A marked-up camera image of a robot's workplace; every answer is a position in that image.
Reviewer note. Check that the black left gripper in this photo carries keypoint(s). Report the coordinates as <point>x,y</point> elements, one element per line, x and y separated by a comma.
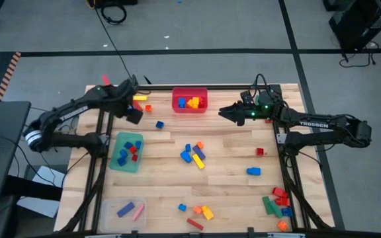
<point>124,97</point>

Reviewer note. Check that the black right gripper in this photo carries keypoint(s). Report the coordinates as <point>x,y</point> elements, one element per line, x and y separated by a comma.
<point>251,112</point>

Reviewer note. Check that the rounded blue block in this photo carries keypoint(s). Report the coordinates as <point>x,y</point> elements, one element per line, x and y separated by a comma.
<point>253,171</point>
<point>131,108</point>
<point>181,102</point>
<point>186,156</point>

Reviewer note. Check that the small blue block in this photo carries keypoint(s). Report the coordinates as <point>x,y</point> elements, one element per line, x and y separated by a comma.
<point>159,124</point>
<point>121,161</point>
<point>128,144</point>
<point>286,212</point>
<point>182,207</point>
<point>188,147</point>
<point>138,144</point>
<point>123,153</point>

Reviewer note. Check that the small dark red block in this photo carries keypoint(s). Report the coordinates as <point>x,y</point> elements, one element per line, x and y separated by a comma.
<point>133,149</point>

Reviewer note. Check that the long pink block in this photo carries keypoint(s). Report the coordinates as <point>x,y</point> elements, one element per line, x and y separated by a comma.
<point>138,212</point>

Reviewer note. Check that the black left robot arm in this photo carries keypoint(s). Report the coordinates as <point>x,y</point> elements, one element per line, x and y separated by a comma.
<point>74,112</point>

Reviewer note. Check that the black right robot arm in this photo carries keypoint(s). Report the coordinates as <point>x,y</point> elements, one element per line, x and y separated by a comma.
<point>316,125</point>

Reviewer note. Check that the small orange block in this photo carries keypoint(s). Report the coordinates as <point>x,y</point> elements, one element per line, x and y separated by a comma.
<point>197,209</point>
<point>282,225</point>
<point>148,107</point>
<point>200,144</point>

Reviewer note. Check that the long yellow block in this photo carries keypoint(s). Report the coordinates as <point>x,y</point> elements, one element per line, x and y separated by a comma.
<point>198,161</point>
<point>140,98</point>

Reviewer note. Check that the black clamp lever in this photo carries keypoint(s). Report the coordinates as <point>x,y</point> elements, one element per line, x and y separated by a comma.
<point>147,80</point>

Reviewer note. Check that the red tag strip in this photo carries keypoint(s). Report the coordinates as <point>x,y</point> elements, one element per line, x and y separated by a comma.
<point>106,79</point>

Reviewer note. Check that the red plastic bin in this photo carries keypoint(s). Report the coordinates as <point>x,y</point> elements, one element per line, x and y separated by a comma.
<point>177,92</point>

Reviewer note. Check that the green translucent plastic bin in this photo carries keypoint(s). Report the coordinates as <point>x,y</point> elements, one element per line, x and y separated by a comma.
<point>116,165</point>

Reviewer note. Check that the white paper sheets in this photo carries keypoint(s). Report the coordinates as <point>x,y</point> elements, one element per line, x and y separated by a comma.
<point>50,175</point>

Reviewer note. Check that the clear plastic bin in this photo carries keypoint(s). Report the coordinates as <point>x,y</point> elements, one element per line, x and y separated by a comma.
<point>111,221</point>

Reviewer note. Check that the black equipment box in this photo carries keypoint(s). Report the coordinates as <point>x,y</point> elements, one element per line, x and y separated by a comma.
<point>117,2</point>

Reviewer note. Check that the black desk leg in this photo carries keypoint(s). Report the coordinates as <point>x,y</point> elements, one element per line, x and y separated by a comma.
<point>31,188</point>

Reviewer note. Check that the black computer tower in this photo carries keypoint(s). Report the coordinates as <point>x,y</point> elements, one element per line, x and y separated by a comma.
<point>359,20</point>

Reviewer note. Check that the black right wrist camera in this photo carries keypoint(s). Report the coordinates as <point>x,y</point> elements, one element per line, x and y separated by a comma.
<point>246,98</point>

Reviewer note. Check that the black aluminium table frame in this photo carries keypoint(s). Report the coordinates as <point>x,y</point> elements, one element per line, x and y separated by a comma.
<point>160,87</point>

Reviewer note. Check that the grey metal bracket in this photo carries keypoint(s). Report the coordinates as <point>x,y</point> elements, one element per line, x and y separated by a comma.
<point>286,235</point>

